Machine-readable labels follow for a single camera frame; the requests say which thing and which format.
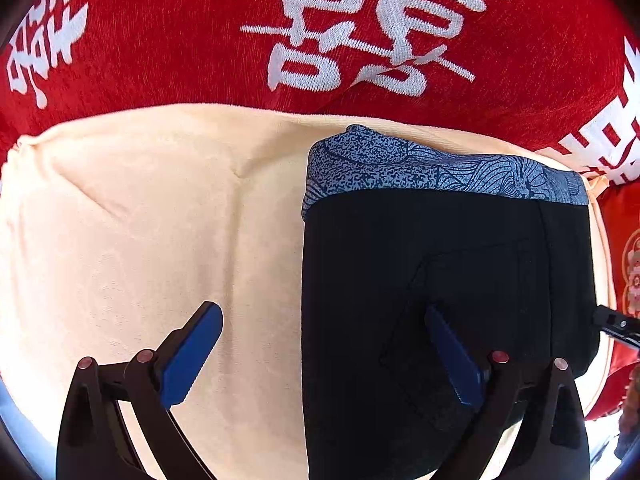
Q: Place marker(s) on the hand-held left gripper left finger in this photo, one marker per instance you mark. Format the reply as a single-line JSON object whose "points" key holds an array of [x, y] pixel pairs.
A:
{"points": [[192, 357]]}

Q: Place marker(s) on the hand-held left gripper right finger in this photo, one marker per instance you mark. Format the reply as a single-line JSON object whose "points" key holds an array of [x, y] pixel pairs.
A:
{"points": [[457, 360]]}

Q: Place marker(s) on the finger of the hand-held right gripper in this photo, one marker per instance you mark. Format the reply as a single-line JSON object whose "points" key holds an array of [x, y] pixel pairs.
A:
{"points": [[612, 325]]}

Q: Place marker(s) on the black pants with blue waistband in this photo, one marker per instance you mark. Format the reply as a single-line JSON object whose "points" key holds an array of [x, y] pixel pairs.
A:
{"points": [[425, 285]]}

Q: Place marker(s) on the cream towel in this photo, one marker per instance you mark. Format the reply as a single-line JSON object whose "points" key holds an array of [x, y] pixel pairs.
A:
{"points": [[150, 220]]}

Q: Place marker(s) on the red printed blanket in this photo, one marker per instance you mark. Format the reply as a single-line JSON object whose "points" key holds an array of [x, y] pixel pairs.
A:
{"points": [[200, 35]]}

